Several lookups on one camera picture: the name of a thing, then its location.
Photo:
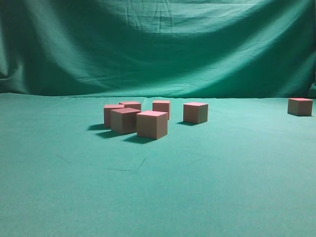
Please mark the pink cube moved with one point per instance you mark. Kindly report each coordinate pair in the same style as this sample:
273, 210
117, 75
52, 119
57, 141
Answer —
152, 124
195, 112
162, 106
132, 104
123, 121
107, 112

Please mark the pink cube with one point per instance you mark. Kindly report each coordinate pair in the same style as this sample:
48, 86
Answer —
300, 106

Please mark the green cloth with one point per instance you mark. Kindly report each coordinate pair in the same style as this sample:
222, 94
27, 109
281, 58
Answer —
249, 171

